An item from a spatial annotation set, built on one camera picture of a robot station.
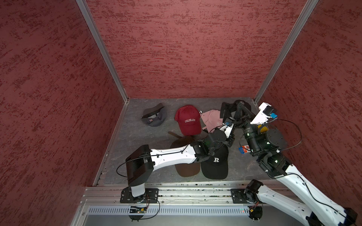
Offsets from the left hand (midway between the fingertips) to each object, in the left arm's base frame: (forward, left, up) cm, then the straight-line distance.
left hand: (232, 129), depth 70 cm
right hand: (+2, +2, +15) cm, 15 cm away
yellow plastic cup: (+11, -28, -18) cm, 35 cm away
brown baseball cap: (-12, +24, -27) cm, 38 cm away
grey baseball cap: (+27, +48, -24) cm, 60 cm away
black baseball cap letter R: (-10, +5, -25) cm, 28 cm away
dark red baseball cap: (+21, +22, -19) cm, 36 cm away
